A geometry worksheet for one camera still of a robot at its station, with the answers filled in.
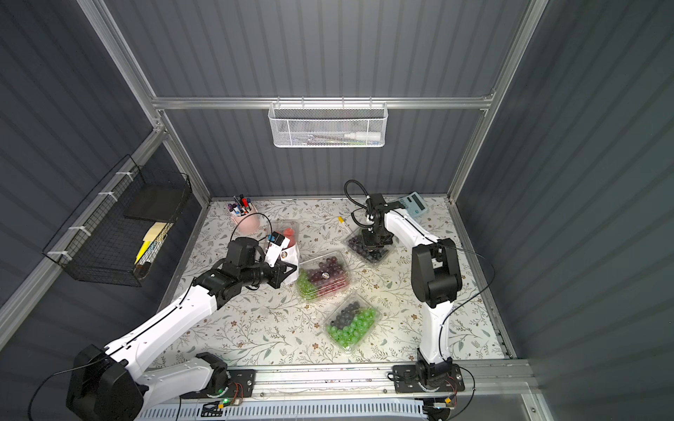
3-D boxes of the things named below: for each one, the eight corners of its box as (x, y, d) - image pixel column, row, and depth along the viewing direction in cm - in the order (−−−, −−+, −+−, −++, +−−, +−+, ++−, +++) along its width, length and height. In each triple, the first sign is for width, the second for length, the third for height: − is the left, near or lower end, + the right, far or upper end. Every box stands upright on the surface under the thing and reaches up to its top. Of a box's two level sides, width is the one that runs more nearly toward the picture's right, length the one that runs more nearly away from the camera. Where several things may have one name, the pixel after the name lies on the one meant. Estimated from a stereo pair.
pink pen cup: (237, 234, 110) (225, 212, 99) (242, 218, 116) (232, 195, 105) (258, 234, 110) (249, 211, 99) (263, 218, 116) (254, 195, 105)
